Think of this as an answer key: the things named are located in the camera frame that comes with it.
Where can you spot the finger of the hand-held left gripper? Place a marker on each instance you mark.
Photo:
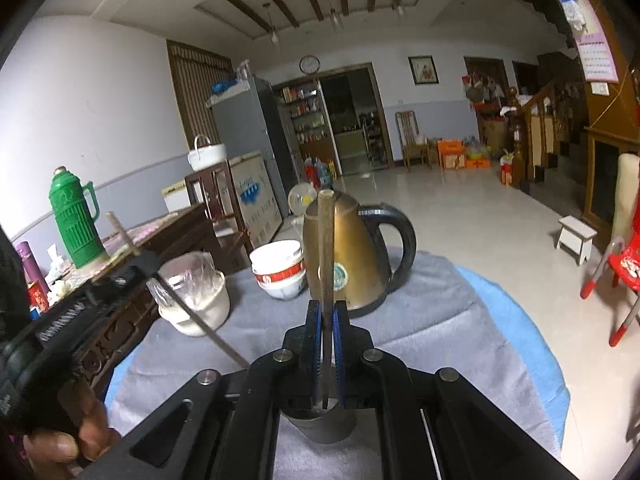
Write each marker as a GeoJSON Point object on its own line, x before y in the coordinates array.
{"type": "Point", "coordinates": [132, 272]}

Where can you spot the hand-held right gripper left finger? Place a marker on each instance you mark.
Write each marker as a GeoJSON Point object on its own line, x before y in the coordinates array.
{"type": "Point", "coordinates": [314, 345]}

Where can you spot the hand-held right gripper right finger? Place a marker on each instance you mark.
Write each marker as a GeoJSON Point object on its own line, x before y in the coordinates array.
{"type": "Point", "coordinates": [341, 350]}

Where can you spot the grey chopstick holder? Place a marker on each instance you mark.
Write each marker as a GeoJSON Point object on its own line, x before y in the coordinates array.
{"type": "Point", "coordinates": [325, 430]}

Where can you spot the brown wooden chopstick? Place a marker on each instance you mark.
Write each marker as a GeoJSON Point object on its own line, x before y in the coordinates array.
{"type": "Point", "coordinates": [326, 260]}
{"type": "Point", "coordinates": [210, 332]}

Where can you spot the person's left hand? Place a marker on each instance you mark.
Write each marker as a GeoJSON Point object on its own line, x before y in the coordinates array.
{"type": "Point", "coordinates": [95, 430]}

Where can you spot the pink patterned tablecloth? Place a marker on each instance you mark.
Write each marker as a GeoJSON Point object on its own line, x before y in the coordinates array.
{"type": "Point", "coordinates": [145, 232]}

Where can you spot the red can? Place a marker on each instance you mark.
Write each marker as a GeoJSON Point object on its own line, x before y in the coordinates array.
{"type": "Point", "coordinates": [39, 296]}

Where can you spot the dark carved wooden bench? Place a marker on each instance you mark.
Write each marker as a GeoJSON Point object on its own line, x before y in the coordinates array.
{"type": "Point", "coordinates": [165, 240]}

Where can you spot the plain white bowl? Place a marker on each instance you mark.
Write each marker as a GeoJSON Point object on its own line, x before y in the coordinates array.
{"type": "Point", "coordinates": [282, 290]}

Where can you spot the white tissue pack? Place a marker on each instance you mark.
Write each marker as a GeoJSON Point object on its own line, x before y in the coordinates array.
{"type": "Point", "coordinates": [57, 270]}

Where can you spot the purple bottle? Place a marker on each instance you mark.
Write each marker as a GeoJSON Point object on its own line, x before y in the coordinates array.
{"type": "Point", "coordinates": [31, 265]}

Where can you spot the green thermos flask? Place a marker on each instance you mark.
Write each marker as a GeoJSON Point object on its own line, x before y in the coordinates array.
{"type": "Point", "coordinates": [75, 220]}

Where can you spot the large white bowl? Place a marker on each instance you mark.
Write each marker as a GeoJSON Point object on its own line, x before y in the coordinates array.
{"type": "Point", "coordinates": [200, 315]}

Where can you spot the red banded white bowl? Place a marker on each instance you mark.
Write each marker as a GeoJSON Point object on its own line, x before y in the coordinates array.
{"type": "Point", "coordinates": [277, 262]}

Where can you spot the gold electric kettle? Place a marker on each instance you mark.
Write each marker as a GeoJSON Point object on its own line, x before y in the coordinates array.
{"type": "Point", "coordinates": [357, 255]}

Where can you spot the dark wooden chair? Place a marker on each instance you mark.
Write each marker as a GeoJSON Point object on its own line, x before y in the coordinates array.
{"type": "Point", "coordinates": [210, 195]}

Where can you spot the grey towel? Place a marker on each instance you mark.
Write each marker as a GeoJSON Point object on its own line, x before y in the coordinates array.
{"type": "Point", "coordinates": [450, 310]}

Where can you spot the white basket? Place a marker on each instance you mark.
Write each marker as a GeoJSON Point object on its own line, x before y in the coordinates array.
{"type": "Point", "coordinates": [206, 156]}

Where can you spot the small white fan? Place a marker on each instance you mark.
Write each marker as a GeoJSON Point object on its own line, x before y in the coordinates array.
{"type": "Point", "coordinates": [301, 199]}

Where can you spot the white chest freezer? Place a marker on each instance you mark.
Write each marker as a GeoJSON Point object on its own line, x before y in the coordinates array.
{"type": "Point", "coordinates": [257, 195]}

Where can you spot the blue cloth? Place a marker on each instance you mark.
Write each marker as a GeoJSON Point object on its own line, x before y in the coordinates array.
{"type": "Point", "coordinates": [530, 350]}

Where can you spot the grey refrigerator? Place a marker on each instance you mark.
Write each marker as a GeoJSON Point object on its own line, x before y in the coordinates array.
{"type": "Point", "coordinates": [255, 120]}

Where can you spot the shelf of bottles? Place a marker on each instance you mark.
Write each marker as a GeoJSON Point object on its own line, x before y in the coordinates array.
{"type": "Point", "coordinates": [307, 120]}

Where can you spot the light wooden chair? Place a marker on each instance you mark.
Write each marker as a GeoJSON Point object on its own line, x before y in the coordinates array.
{"type": "Point", "coordinates": [412, 135]}

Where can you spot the orange boxes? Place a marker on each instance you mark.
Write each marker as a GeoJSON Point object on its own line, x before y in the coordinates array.
{"type": "Point", "coordinates": [457, 155]}

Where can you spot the red and white bag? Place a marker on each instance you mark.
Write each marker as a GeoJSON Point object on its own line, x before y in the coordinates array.
{"type": "Point", "coordinates": [506, 170]}

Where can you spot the white step stool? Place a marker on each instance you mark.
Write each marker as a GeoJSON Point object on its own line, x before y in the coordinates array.
{"type": "Point", "coordinates": [576, 232]}

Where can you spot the red plastic chair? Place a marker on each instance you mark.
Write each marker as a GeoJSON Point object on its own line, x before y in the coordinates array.
{"type": "Point", "coordinates": [627, 265]}

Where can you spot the wooden stair railing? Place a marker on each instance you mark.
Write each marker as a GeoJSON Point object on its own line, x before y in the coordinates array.
{"type": "Point", "coordinates": [545, 125]}

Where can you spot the wooden cabinet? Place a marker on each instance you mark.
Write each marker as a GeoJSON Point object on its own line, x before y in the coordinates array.
{"type": "Point", "coordinates": [607, 180]}

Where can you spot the round wall clock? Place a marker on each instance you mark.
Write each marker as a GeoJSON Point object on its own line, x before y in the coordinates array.
{"type": "Point", "coordinates": [309, 64]}

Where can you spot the framed wall picture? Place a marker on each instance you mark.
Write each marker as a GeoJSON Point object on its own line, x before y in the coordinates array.
{"type": "Point", "coordinates": [423, 70]}

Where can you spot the pink wall calendar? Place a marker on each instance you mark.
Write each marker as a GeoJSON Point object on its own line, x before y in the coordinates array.
{"type": "Point", "coordinates": [595, 45]}

